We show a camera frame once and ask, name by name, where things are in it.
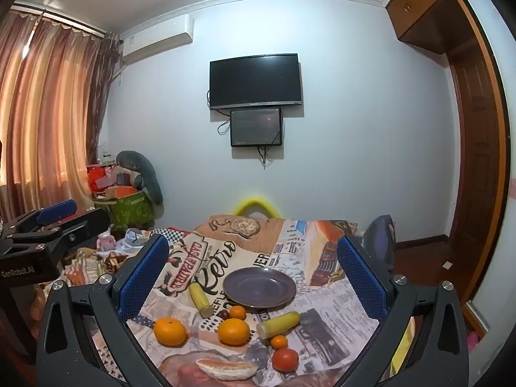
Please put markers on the white air conditioner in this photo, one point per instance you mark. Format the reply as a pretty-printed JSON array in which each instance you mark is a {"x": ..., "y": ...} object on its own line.
[{"x": 157, "y": 40}]

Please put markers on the grey plush shark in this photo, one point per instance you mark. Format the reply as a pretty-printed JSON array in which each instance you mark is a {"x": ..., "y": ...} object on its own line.
[{"x": 145, "y": 173}]

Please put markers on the orange brown curtain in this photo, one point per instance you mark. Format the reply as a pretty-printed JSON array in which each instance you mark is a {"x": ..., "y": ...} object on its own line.
[{"x": 48, "y": 109}]

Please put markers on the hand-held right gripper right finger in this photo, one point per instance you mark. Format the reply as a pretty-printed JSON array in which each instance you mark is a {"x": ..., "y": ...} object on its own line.
[{"x": 361, "y": 278}]

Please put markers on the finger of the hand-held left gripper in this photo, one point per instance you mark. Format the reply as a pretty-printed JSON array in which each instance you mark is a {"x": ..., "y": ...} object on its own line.
[
  {"x": 56, "y": 211},
  {"x": 86, "y": 223}
]

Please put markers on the green patterned box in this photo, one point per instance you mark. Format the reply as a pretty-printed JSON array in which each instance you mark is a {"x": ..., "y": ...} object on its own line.
[{"x": 131, "y": 209}]

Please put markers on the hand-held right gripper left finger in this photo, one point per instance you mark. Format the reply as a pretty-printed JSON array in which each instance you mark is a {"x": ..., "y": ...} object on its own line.
[{"x": 143, "y": 278}]

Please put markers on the wooden overhead cabinet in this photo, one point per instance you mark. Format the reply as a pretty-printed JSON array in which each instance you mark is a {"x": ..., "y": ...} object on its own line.
[{"x": 423, "y": 4}]

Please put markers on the small black wall monitor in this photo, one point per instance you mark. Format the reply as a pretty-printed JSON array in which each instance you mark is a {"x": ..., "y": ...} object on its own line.
[{"x": 256, "y": 127}]

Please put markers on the large black wall television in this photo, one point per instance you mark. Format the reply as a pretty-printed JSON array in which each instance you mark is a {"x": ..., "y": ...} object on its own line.
[{"x": 256, "y": 81}]

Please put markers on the red boxes pile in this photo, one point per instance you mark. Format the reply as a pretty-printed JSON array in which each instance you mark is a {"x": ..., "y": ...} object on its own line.
[{"x": 96, "y": 177}]

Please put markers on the dark red grape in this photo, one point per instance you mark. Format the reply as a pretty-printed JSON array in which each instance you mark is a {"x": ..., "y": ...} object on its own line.
[{"x": 223, "y": 314}]

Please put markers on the bread roll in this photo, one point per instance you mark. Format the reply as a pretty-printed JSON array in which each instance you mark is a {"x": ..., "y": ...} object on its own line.
[{"x": 226, "y": 369}]

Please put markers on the large round orange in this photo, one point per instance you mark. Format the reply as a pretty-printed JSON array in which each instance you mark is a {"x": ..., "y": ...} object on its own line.
[{"x": 234, "y": 331}]

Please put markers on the red tomato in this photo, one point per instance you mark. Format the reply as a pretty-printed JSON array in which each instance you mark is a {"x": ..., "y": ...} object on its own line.
[{"x": 285, "y": 359}]

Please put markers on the brown wooden door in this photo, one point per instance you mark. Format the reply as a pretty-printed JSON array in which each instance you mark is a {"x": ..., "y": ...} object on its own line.
[{"x": 473, "y": 161}]

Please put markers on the pink toy figure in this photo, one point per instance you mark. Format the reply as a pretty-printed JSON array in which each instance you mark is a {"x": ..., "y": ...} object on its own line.
[{"x": 105, "y": 242}]

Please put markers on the orange mandarin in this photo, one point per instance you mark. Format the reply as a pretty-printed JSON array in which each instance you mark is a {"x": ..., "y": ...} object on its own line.
[{"x": 170, "y": 331}]

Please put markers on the small orange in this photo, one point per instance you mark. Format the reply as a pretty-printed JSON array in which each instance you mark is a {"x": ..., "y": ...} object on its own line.
[
  {"x": 279, "y": 342},
  {"x": 238, "y": 313}
]

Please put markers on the printed newspaper tablecloth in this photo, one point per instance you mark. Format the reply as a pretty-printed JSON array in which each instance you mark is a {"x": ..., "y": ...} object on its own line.
[{"x": 322, "y": 330}]

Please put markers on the yellow curved chair back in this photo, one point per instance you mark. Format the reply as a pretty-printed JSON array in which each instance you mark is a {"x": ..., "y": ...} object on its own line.
[{"x": 256, "y": 201}]

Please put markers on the dark blue chair back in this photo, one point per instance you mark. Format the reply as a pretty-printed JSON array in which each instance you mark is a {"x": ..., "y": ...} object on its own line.
[{"x": 381, "y": 242}]

